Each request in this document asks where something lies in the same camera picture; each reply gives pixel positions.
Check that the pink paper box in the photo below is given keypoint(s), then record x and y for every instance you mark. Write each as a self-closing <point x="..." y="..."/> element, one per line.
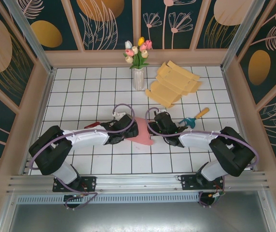
<point x="142" y="135"/>

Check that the yellow paper box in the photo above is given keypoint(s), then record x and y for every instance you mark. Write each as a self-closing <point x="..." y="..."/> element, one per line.
<point x="174" y="82"/>

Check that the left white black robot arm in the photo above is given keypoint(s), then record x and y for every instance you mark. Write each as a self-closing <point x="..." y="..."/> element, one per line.
<point x="87" y="139"/>

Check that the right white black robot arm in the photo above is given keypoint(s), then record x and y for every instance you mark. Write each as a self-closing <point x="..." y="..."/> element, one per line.
<point x="196" y="140"/>

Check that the white ribbed vase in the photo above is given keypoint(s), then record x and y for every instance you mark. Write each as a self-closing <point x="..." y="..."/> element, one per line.
<point x="138" y="81"/>

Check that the artificial tulip bouquet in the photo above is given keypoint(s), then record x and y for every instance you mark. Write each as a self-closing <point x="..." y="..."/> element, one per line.
<point x="138" y="60"/>

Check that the grey metal sheet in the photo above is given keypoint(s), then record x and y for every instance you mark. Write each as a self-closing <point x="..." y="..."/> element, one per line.
<point x="138" y="217"/>

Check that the aluminium mounting rail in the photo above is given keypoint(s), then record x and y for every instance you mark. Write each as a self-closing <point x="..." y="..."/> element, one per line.
<point x="138" y="183"/>

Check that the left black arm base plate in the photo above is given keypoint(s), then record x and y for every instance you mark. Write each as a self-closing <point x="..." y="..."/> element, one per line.
<point x="91" y="183"/>

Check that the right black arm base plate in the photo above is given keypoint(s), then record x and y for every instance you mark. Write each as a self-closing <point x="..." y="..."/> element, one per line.
<point x="187" y="186"/>

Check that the aluminium table side rail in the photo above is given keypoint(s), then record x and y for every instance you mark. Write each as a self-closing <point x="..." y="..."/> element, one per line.
<point x="231" y="96"/>
<point x="46" y="96"/>

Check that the aluminium frame post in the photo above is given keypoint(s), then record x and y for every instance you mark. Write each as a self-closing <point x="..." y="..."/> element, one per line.
<point x="240" y="36"/>
<point x="31" y="36"/>

